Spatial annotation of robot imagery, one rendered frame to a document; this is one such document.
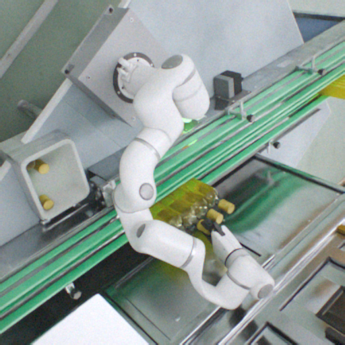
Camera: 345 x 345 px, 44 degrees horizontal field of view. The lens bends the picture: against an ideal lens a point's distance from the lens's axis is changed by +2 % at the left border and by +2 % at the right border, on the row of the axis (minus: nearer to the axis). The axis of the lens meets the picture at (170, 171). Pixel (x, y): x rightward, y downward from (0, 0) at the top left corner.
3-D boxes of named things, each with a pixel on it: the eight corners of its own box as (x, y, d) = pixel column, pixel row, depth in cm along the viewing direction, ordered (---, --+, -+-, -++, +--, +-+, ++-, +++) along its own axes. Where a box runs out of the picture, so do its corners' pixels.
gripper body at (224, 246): (250, 267, 125) (228, 244, 133) (248, 243, 119) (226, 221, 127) (228, 279, 123) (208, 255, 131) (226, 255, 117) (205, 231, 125)
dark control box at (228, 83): (214, 94, 175) (229, 99, 170) (212, 76, 171) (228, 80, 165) (227, 87, 179) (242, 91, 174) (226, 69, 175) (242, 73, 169)
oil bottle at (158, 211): (134, 211, 149) (174, 239, 135) (131, 199, 146) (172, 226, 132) (146, 203, 152) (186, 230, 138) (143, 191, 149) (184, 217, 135)
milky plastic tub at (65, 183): (32, 211, 135) (44, 223, 130) (5, 153, 122) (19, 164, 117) (78, 184, 144) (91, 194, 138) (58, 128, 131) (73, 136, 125)
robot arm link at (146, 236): (208, 206, 104) (184, 209, 118) (135, 168, 98) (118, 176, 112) (184, 268, 99) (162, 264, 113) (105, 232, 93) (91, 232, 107)
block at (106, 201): (94, 201, 143) (106, 209, 139) (87, 179, 138) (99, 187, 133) (102, 196, 145) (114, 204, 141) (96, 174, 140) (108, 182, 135)
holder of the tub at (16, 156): (37, 222, 139) (48, 233, 134) (5, 153, 123) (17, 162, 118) (81, 196, 147) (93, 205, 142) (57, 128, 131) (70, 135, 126)
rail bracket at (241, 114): (222, 114, 164) (249, 124, 155) (221, 98, 160) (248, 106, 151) (229, 110, 166) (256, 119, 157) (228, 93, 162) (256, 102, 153)
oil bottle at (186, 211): (147, 204, 152) (187, 230, 138) (144, 193, 149) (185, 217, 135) (158, 196, 155) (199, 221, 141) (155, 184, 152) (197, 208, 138)
